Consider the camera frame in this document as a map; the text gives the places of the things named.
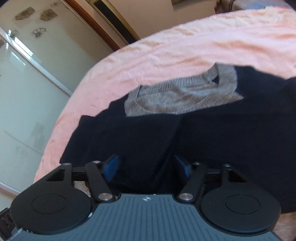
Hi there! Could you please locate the pile of clothes on bed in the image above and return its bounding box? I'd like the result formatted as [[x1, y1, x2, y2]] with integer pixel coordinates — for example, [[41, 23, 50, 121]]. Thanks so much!
[[214, 0, 273, 14]]

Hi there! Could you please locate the brown wooden door frame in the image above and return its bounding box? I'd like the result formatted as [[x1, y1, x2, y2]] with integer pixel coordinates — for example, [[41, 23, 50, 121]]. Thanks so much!
[[65, 0, 120, 51]]

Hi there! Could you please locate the pink bed sheet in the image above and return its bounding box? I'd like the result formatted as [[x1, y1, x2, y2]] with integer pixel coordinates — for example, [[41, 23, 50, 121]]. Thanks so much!
[[35, 7, 295, 180]]

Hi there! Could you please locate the grey and navy knit sweater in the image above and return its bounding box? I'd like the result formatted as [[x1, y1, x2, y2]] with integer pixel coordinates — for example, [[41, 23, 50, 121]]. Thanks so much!
[[60, 64, 295, 213]]

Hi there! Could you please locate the gold tower air conditioner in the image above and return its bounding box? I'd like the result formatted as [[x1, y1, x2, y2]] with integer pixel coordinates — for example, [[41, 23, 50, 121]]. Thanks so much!
[[87, 0, 140, 45]]

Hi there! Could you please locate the white glossy wardrobe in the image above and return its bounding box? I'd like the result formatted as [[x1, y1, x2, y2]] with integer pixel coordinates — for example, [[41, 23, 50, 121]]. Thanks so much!
[[0, 0, 114, 193]]

